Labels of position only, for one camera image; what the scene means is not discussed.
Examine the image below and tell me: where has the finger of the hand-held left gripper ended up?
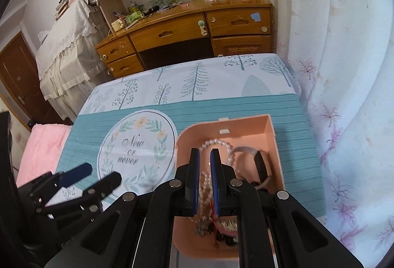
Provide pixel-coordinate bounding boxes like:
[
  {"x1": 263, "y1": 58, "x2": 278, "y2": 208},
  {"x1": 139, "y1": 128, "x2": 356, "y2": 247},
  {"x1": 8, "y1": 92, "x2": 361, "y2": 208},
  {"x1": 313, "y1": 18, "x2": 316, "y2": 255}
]
[
  {"x1": 29, "y1": 162, "x2": 93, "y2": 198},
  {"x1": 35, "y1": 172, "x2": 122, "y2": 217}
]

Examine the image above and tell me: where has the silver wrist watch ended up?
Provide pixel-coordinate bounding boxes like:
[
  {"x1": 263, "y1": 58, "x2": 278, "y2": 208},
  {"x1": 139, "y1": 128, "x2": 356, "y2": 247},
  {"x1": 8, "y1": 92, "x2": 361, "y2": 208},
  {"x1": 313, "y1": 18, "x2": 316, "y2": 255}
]
[{"x1": 229, "y1": 146, "x2": 273, "y2": 190}]

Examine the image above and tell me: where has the red string bracelet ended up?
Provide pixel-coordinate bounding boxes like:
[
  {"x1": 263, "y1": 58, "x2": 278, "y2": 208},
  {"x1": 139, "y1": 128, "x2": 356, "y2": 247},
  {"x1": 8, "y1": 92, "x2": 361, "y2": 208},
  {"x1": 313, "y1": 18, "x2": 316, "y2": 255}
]
[{"x1": 209, "y1": 200, "x2": 238, "y2": 236}]

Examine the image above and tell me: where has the cream cup with beads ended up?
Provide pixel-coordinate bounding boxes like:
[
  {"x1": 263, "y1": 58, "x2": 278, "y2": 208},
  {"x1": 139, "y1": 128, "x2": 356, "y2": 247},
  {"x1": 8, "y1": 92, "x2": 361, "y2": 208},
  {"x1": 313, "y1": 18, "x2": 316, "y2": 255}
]
[{"x1": 111, "y1": 17, "x2": 127, "y2": 31}]

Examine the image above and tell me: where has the pink jewelry box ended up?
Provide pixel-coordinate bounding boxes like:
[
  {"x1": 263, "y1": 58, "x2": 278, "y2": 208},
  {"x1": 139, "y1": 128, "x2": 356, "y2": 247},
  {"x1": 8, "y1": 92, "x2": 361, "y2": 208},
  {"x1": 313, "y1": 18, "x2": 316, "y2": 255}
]
[{"x1": 171, "y1": 114, "x2": 285, "y2": 261}]

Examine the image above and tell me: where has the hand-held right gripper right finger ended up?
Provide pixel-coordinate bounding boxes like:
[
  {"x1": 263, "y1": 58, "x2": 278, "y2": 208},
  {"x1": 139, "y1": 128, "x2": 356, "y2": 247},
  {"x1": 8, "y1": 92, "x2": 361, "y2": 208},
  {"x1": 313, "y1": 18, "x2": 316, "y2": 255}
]
[{"x1": 209, "y1": 148, "x2": 364, "y2": 268}]

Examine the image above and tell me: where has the pink towel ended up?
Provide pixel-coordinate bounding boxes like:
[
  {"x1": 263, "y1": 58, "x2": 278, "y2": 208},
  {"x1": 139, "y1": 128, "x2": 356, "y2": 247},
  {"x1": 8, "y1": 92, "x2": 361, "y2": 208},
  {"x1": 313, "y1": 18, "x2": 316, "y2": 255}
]
[{"x1": 15, "y1": 124, "x2": 74, "y2": 188}]

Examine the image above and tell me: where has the long pearl necklace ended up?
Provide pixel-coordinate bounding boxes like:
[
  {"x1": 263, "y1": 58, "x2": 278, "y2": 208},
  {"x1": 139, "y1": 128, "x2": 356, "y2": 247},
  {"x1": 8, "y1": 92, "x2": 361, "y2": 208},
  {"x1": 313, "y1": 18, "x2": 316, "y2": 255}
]
[{"x1": 187, "y1": 172, "x2": 216, "y2": 225}]

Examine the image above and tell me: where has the brown wooden door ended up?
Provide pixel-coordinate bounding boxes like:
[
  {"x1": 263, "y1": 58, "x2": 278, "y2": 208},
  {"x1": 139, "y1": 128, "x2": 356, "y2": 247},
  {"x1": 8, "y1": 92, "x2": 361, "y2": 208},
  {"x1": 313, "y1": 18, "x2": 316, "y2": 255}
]
[{"x1": 0, "y1": 32, "x2": 62, "y2": 125}]

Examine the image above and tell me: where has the gold leaf necklace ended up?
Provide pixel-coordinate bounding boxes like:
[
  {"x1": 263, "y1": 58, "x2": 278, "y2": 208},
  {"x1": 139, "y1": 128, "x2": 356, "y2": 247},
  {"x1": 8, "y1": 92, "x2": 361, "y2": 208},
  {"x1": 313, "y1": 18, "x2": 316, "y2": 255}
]
[{"x1": 195, "y1": 215, "x2": 238, "y2": 236}]

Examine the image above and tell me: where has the white leaf-printed curtain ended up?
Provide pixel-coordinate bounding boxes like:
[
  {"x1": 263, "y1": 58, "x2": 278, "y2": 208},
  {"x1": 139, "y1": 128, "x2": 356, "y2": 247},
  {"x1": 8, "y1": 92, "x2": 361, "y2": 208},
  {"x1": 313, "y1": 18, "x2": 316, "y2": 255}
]
[{"x1": 255, "y1": 0, "x2": 394, "y2": 268}]

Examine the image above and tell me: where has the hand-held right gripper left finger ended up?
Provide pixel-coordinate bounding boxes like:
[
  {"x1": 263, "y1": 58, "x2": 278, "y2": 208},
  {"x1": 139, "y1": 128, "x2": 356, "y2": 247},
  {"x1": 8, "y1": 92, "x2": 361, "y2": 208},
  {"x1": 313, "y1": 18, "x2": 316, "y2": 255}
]
[{"x1": 43, "y1": 148, "x2": 200, "y2": 268}]

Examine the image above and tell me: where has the wooden desk with hutch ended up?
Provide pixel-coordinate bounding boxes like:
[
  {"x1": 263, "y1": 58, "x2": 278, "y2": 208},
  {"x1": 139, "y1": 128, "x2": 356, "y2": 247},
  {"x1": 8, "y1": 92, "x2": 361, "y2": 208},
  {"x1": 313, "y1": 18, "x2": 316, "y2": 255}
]
[{"x1": 77, "y1": 0, "x2": 273, "y2": 79}]

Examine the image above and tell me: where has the stack of books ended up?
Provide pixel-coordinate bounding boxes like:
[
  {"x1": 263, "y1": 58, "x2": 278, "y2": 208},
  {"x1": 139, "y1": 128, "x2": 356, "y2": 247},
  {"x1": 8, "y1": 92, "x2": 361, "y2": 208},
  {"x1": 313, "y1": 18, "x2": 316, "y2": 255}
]
[{"x1": 55, "y1": 0, "x2": 87, "y2": 21}]

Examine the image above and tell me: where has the white lace covered furniture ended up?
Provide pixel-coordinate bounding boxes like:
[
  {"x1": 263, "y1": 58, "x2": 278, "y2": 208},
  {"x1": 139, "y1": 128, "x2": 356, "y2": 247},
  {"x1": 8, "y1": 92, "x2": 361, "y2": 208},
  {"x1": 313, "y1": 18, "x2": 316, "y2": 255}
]
[{"x1": 37, "y1": 0, "x2": 112, "y2": 121}]

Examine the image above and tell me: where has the black bead bracelet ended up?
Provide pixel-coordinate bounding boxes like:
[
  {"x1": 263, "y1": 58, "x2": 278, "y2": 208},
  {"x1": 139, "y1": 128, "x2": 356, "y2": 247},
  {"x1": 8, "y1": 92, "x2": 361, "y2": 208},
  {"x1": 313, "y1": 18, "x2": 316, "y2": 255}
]
[{"x1": 212, "y1": 225, "x2": 239, "y2": 248}]

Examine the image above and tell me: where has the white pearl bracelet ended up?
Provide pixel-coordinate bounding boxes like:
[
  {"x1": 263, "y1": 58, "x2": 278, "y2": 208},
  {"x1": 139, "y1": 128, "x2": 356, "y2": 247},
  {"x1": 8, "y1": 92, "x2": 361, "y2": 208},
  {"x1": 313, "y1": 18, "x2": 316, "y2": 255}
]
[{"x1": 197, "y1": 139, "x2": 235, "y2": 165}]

